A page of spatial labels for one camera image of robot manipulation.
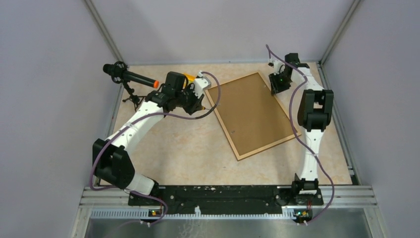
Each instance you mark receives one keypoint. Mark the wooden picture frame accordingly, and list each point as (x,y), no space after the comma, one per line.
(251,118)

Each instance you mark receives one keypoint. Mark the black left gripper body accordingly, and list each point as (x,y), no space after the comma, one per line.
(187,99)

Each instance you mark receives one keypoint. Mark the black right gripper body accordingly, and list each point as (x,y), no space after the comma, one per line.
(279,83)

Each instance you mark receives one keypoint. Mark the aluminium front rail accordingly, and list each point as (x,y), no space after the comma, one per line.
(349,211)

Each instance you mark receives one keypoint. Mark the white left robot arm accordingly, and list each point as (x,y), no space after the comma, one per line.
(111,157)

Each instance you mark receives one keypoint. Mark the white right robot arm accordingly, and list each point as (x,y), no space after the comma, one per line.
(314,115)

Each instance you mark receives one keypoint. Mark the yellow plastic box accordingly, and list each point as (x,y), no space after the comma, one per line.
(190,78)

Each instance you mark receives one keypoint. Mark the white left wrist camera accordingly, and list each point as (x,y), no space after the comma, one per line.
(201,84)

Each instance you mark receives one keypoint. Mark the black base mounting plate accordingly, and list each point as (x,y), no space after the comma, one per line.
(226,199)

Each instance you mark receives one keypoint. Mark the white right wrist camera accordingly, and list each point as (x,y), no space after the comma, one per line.
(277,65)

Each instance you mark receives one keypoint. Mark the black microphone orange tip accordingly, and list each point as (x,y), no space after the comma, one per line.
(119,73)

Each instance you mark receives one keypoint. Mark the black mini tripod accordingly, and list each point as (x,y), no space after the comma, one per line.
(135,99)

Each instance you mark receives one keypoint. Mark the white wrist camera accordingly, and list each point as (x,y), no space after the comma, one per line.
(201,84)
(277,65)

